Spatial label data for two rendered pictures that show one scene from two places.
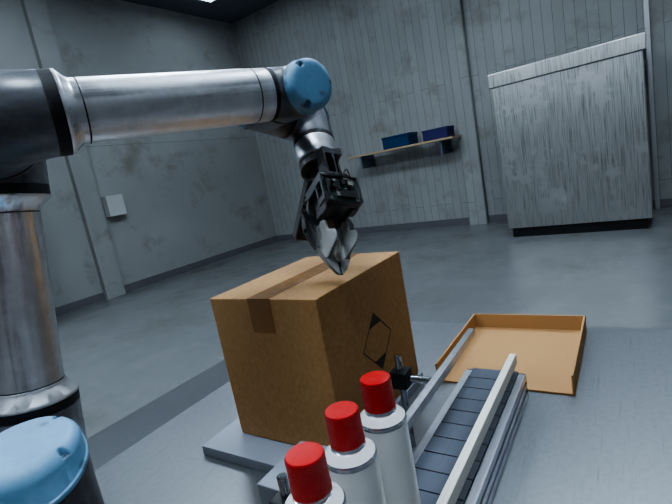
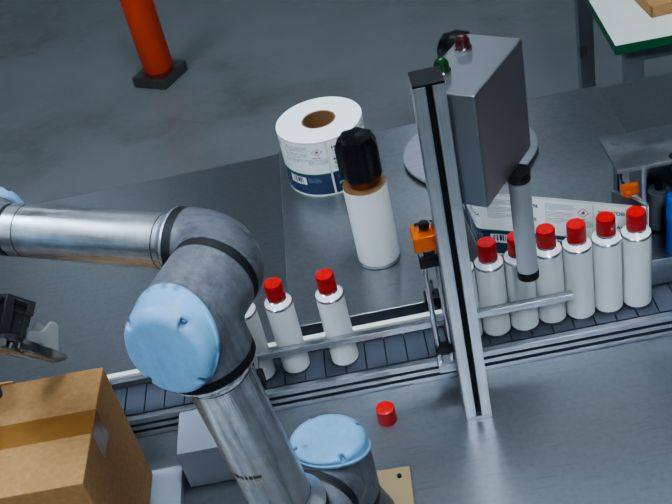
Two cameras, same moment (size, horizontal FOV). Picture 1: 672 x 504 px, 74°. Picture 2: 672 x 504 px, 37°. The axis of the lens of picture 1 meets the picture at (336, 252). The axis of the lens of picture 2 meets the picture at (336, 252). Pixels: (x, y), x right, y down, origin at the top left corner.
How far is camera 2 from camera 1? 1.83 m
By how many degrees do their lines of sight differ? 107
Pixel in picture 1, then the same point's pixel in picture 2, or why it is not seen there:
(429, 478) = (172, 395)
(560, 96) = not seen: outside the picture
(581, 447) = not seen: hidden behind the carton
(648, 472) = (111, 343)
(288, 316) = (104, 405)
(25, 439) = (321, 439)
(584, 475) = (122, 364)
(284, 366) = (120, 458)
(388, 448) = not seen: hidden behind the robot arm
